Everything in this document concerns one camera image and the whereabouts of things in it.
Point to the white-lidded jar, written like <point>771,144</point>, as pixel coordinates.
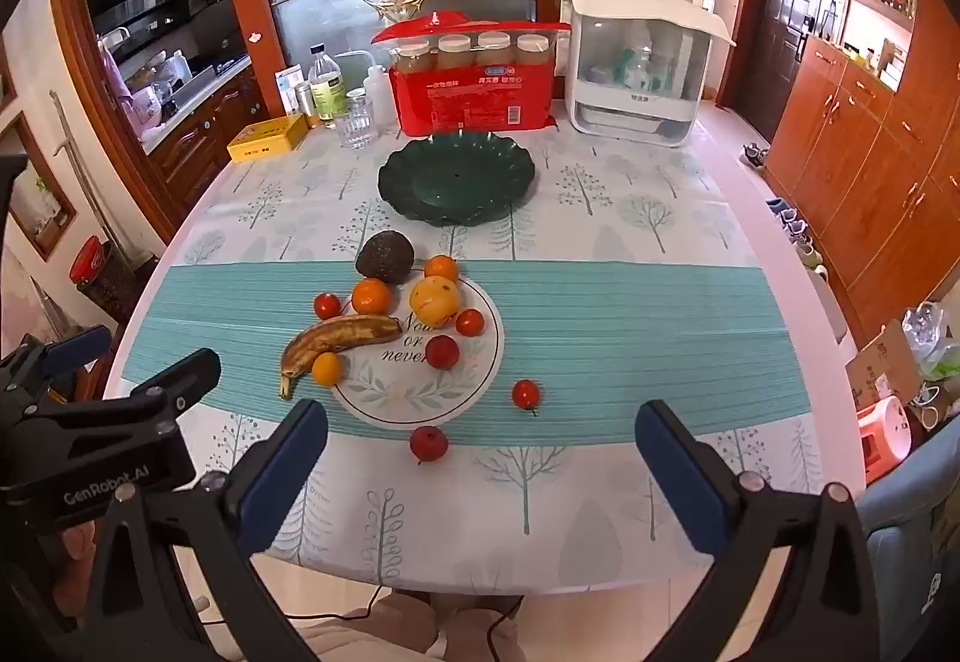
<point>532,53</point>
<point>454,53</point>
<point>414,56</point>
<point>495,51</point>

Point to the wooden wall frame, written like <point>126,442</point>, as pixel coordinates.
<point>37,197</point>

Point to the red plastic jar rack lid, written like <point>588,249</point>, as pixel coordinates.
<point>442,23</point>

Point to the clear bottle with green label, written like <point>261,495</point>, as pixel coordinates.
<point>328,92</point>

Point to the red cherry tomato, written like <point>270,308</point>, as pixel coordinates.
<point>327,306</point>
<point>526,394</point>
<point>470,322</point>

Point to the white squeeze wash bottle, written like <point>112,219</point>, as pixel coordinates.
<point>379,100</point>

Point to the pink plastic stool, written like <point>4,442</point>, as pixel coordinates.
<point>892,437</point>

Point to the red plastic package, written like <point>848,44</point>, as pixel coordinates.
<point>472,100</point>

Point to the clear ribbed glass cup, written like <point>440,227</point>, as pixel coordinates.
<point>356,126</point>

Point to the light blue chair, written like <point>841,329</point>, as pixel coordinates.
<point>915,527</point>

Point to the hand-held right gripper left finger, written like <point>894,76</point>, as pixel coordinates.
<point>285,474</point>

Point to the dark green scalloped plate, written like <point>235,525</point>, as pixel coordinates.
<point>457,182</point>

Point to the grey shoes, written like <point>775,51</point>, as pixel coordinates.
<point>754,155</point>

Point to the overripe brown-spotted banana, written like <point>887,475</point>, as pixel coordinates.
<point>337,336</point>

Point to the dark red round fruit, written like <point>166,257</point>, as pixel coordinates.
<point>428,443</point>
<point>442,352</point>

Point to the person's left hand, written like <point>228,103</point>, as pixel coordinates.
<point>75,543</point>

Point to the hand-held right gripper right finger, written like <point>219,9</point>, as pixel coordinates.
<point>682,489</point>

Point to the dark avocado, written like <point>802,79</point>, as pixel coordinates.
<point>385,255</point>

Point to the small metal can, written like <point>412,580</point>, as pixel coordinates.
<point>306,106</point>

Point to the yellow citrus with dark spots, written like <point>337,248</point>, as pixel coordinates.
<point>433,300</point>

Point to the clear plastic bag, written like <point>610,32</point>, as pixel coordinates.
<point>930,332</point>

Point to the blue shoes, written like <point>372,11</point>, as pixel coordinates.
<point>781,209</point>

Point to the yellow cardboard box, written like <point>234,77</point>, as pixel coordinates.
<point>266,137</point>

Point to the wooden kitchen counter cabinet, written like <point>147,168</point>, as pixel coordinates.
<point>202,137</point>

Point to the dark entry door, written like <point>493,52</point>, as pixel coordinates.
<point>780,32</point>

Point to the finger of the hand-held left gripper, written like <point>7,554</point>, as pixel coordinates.
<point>75,347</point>
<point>180,379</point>

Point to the wooden cabinet wall unit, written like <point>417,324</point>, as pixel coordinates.
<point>885,182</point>

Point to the white carton box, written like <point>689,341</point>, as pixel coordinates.
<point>287,85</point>

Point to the red round lid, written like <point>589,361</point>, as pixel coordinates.
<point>88,259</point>

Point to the large mandarin orange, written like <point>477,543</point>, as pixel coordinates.
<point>371,296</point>

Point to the white countertop sterilizer appliance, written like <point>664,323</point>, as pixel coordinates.
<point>600,107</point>

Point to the small mandarin orange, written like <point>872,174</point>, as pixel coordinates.
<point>442,268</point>

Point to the small yellow-orange kumquat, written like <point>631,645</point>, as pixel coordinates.
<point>327,368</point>

